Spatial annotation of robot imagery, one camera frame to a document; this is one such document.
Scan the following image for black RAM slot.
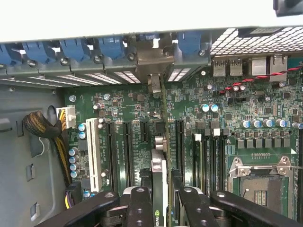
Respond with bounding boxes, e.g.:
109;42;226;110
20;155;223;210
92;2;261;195
203;130;213;196
220;130;229;191
297;131;303;220
212;129;221;191

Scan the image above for CPU socket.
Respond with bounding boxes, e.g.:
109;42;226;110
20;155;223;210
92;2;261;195
228;156;299;219

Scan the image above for black power connector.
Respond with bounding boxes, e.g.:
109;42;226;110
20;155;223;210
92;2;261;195
64;181;83;210

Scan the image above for white expansion slot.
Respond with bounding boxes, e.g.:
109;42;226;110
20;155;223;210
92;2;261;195
85;117;101;192

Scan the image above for short black expansion slot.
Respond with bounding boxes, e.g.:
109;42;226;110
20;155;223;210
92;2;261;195
139;121;150;142

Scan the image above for green motherboard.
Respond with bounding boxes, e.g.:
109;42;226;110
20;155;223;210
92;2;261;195
62;56;303;220

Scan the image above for white power connector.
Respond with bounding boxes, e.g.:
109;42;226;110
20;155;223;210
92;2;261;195
56;106;77;130

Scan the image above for silver USB port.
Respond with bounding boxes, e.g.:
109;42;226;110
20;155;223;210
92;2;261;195
230;59;243;76
213;59;227;78

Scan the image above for silver video port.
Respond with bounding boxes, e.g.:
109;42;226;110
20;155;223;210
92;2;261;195
251;58;268;76

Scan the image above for silver ethernet port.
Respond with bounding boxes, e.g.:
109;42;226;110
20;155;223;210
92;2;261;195
269;54;288;82

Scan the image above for blue card retention clip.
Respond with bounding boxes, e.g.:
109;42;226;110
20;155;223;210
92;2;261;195
136;34;158;43
98;36;126;60
0;44;22;67
177;32;203;57
21;41;57;65
59;39;92;62

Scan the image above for black open PC case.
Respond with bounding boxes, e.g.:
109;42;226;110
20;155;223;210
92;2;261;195
0;25;303;227

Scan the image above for braided power cable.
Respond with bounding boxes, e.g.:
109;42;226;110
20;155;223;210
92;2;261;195
23;110;73;187

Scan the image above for red black twisted wire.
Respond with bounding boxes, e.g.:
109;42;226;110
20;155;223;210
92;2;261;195
219;65;303;95

